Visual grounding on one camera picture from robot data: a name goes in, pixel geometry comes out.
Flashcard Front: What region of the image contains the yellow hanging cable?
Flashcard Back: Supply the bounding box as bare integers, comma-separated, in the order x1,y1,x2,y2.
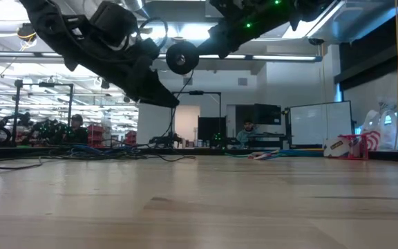
393,0,398,152

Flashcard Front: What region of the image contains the whiteboard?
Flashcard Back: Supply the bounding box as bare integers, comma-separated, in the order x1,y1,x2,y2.
290,100,354,147

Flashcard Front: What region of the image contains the red tool cabinet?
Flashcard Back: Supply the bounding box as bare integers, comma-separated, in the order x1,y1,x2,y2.
124,130,138,145
86,124,107,149

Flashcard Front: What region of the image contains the black round cord spool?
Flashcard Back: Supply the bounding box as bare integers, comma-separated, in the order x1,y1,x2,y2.
166,41,200,75

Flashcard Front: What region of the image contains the black monitor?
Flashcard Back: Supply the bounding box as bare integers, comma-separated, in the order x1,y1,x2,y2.
254,103,283,126

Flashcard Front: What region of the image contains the red tape dispenser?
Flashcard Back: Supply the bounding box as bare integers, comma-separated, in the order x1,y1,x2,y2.
337,134,370,161

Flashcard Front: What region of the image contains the black robot station frame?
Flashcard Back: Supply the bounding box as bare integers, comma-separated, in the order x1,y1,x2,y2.
169,90,222,150
12,79,75,148

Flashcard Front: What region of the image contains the white plastic bag red print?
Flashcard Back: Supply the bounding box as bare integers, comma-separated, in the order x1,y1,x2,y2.
360,109,398,152

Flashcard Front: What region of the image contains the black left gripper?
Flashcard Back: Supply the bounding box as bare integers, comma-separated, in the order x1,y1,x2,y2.
63,1,181,109

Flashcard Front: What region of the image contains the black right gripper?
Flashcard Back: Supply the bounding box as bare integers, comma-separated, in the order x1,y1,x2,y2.
197,0,305,59

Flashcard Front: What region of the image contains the person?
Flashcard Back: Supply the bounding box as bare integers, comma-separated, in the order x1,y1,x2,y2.
67,113,89,145
236,119,260,148

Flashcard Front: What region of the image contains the bundle of coloured tubes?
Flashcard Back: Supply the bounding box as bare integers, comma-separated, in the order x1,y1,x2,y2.
260,147,324,156

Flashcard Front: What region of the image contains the long thin black cord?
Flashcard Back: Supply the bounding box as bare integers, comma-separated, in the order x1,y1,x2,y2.
0,68,197,170

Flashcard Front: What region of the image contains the black ceiling cord reel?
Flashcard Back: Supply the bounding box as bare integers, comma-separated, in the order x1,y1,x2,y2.
16,22,37,49

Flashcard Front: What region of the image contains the long ceiling light bar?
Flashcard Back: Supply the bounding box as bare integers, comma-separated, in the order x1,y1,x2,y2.
0,50,324,64

